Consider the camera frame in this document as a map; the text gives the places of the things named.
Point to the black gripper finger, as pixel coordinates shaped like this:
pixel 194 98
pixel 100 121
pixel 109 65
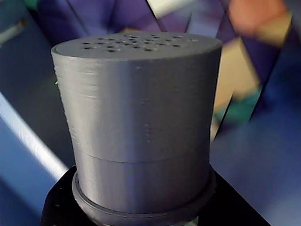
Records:
pixel 230 204
pixel 58 202

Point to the gray salt shaker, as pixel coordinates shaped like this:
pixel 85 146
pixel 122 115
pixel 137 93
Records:
pixel 141 106

